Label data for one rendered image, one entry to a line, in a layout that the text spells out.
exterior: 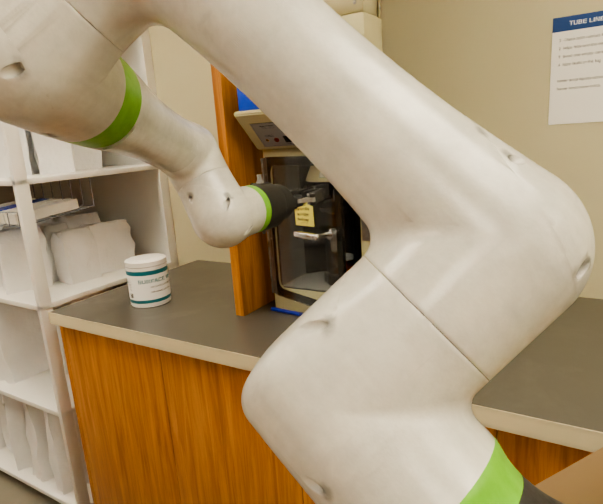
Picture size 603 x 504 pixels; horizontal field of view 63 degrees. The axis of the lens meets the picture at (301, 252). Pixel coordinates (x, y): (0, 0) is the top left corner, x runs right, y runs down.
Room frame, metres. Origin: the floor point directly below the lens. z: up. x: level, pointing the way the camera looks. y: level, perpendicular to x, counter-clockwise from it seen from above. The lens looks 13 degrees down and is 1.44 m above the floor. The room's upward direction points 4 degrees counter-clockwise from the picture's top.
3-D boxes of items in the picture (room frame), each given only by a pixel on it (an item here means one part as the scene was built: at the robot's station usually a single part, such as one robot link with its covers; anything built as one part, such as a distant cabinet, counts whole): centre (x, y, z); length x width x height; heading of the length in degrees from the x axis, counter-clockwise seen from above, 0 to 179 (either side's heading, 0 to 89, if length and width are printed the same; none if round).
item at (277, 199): (0.96, 0.07, 1.31); 0.09 x 0.06 x 0.12; 58
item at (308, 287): (1.27, -0.01, 1.19); 0.30 x 0.01 x 0.40; 38
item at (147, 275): (1.56, 0.50, 1.02); 0.13 x 0.13 x 0.15
